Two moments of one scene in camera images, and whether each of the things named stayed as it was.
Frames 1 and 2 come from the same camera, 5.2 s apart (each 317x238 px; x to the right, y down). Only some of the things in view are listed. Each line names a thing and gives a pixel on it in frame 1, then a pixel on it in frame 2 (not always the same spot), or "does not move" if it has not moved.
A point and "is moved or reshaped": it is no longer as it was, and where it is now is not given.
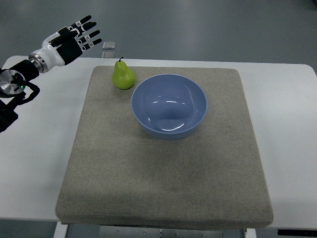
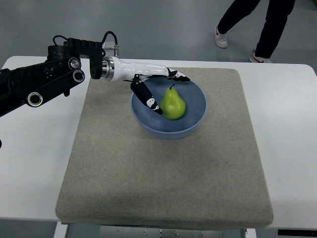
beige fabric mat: [119, 177] does not move
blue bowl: [169, 106] does not move
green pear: [123, 77] is moved or reshaped
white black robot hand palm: [67, 47] to [114, 69]
